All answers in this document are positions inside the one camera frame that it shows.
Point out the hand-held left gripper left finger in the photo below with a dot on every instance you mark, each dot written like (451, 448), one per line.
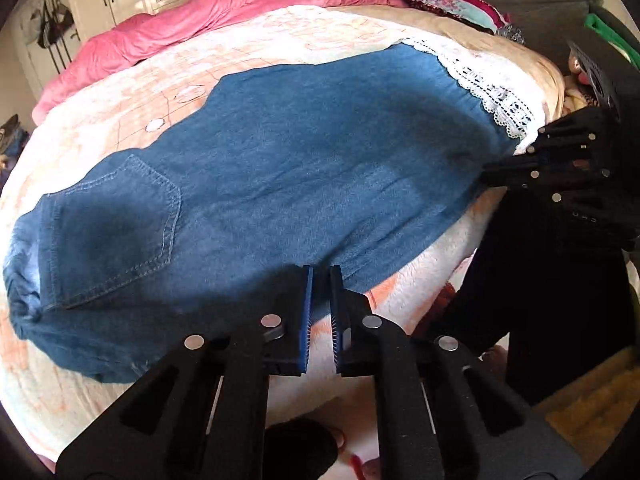
(305, 320)

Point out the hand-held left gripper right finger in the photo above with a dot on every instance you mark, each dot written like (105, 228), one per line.
(336, 320)

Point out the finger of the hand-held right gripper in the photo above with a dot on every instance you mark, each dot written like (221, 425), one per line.
(570, 130)
(530, 175)

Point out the blue denim jeans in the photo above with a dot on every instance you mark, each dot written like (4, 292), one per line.
(280, 170)

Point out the green plastic object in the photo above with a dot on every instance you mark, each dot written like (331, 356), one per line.
(607, 35)

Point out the beige bed sheet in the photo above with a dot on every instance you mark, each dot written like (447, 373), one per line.
(500, 60)

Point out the person's black trouser legs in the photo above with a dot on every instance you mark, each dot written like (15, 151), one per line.
(540, 285)

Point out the black slipper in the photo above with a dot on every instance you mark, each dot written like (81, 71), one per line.
(300, 447)

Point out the white orange printed blanket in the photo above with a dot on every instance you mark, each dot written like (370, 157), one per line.
(150, 90)

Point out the pink duvet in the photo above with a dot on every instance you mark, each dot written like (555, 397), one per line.
(210, 15)

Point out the dark clothes pile on chair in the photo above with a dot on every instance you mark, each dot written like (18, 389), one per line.
(12, 137)

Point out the hanging bags on door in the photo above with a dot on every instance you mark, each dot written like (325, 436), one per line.
(52, 25)

